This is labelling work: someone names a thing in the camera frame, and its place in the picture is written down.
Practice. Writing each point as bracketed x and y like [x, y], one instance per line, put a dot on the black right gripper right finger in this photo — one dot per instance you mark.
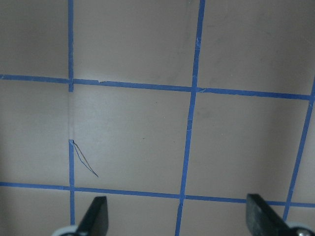
[262, 220]

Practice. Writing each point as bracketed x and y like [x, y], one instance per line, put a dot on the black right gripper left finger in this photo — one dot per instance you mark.
[95, 222]

